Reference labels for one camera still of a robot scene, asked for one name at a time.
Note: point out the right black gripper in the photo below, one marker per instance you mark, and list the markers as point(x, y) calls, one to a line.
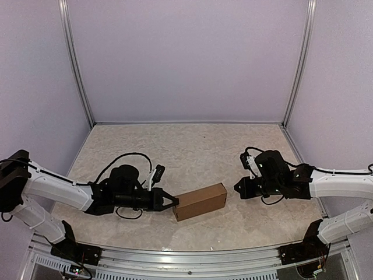
point(246, 192)

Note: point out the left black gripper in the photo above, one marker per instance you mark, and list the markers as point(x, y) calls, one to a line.
point(157, 201)

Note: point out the brown cardboard box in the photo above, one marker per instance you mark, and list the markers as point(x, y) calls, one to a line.
point(200, 202)

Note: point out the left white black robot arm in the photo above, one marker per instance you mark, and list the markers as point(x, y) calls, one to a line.
point(22, 178)

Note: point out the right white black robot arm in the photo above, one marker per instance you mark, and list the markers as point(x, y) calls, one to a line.
point(271, 175)

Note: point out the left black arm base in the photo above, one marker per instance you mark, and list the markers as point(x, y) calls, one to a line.
point(70, 249)

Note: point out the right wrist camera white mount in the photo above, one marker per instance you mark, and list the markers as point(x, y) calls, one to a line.
point(248, 163)

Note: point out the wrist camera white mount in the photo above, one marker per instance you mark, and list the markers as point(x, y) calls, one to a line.
point(154, 177)
point(248, 163)

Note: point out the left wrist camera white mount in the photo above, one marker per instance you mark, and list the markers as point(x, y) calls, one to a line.
point(154, 177)

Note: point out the front aluminium rail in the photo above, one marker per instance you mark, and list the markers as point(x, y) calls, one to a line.
point(120, 263)

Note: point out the right aluminium frame post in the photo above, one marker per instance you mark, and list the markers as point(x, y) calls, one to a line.
point(302, 60)

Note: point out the aluminium frame post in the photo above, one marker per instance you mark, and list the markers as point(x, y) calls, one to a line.
point(73, 60)
point(302, 60)

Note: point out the left aluminium frame post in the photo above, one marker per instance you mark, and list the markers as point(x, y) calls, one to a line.
point(73, 60)

